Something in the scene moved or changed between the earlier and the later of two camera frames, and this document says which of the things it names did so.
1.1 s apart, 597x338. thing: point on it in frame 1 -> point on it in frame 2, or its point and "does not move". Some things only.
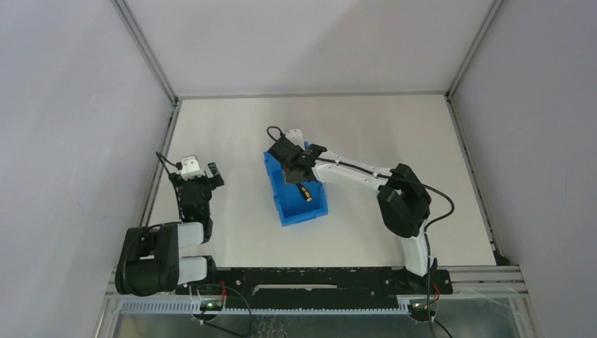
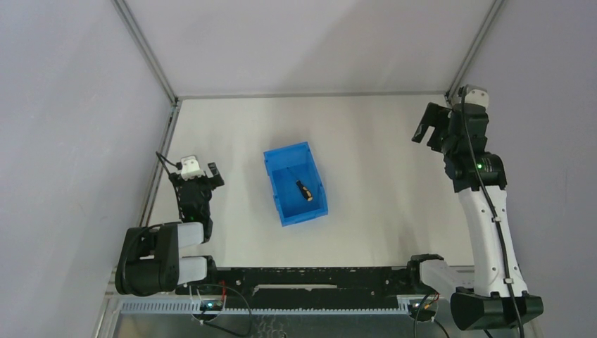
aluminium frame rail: [159, 162] does not move
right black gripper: [289, 179] -> [435, 115]
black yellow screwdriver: [304, 192] does not move
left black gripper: [196, 182] does not move
